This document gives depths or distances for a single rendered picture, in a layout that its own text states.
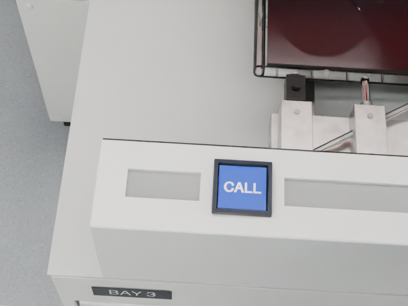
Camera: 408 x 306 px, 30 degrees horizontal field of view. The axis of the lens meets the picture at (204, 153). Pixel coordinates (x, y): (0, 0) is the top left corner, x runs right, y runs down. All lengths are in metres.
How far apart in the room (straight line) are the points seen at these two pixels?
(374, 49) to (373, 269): 0.27
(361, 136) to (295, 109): 0.08
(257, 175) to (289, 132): 0.11
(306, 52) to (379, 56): 0.08
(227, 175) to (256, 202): 0.04
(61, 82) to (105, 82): 0.71
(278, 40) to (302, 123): 0.12
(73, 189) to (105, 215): 0.18
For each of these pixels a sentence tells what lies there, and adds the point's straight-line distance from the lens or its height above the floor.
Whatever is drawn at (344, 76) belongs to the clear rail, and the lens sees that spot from 0.88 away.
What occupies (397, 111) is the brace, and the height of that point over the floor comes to 0.90.
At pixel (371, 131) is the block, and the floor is 0.91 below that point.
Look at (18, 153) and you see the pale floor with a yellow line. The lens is 1.87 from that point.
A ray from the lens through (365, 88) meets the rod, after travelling 0.88.
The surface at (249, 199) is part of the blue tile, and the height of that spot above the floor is 0.96.
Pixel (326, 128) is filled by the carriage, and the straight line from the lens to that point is 0.86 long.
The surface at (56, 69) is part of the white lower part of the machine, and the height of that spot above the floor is 0.30.
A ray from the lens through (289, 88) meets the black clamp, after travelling 0.85.
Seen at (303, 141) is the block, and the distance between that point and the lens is 0.82.
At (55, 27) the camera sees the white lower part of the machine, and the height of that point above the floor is 0.44.
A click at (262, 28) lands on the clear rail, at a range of 0.90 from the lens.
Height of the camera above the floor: 1.61
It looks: 61 degrees down
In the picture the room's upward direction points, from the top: 3 degrees clockwise
